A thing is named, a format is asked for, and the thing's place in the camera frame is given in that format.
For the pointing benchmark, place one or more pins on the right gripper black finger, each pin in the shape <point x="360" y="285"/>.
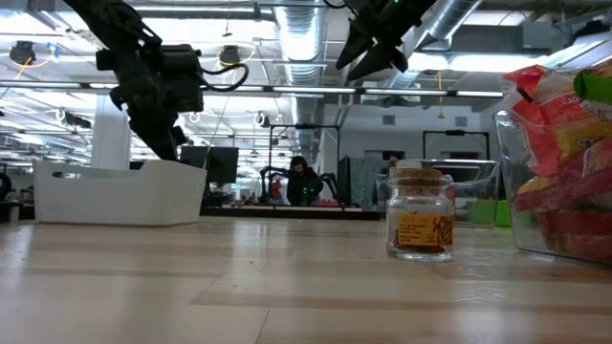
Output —
<point x="378" y="62"/>
<point x="354" y="48"/>

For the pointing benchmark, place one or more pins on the red maruchan ramen packet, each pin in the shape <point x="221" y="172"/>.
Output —
<point x="540" y="110"/>

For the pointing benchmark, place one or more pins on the small cork-lid glass jar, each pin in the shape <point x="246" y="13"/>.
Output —
<point x="418" y="239"/>

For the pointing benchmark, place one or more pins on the red yellow ramen packet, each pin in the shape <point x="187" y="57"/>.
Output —
<point x="574" y="234"/>

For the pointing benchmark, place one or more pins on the white pillar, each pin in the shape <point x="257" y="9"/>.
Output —
<point x="111" y="138"/>

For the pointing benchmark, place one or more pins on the LED light bar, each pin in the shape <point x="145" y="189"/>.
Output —
<point x="334" y="89"/>

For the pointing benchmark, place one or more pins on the black monitor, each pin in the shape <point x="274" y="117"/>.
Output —
<point x="220" y="165"/>

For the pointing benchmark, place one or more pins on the white plastic bin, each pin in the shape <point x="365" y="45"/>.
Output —
<point x="119" y="196"/>

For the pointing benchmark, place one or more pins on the person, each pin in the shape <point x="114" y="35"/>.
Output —
<point x="302" y="184"/>

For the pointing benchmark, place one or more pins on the large clear plastic bin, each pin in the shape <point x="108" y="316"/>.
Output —
<point x="507" y="191"/>

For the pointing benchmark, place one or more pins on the green plastic bowl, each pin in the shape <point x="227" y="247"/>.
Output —
<point x="487" y="212"/>

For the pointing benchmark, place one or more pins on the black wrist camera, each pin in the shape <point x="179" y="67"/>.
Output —
<point x="181" y="57"/>

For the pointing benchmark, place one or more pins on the slanted silver ventilation duct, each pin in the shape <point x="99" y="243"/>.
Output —
<point x="449" y="19"/>

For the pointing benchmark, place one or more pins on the black rig camera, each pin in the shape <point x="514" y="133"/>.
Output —
<point x="22" y="51"/>
<point x="230" y="55"/>

